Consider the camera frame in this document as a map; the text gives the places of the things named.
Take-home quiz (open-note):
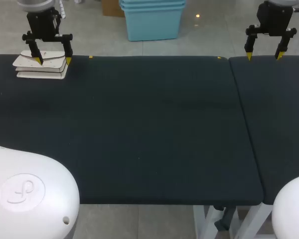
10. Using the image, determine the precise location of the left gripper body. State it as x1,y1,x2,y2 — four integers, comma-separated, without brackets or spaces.
21,7,73,43

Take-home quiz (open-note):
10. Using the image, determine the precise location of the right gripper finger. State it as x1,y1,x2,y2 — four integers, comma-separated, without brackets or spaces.
244,34,257,62
275,36,290,61

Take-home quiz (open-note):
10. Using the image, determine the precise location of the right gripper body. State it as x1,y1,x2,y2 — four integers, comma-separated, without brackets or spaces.
246,1,298,38

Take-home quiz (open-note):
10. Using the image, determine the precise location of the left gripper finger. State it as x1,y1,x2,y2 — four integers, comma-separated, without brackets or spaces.
61,39,73,66
27,39,44,66

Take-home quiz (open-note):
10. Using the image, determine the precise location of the white handbag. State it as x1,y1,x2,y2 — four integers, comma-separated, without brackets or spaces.
12,50,69,81

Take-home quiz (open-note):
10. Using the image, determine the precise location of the brown cardboard box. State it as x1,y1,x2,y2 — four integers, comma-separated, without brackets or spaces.
102,0,126,18

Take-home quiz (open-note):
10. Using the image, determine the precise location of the blue plastic bin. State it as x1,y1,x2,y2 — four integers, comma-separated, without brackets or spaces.
119,0,186,3
120,5,186,42
119,1,186,8

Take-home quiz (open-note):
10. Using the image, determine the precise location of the white cable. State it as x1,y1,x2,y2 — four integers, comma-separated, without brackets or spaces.
58,0,66,18

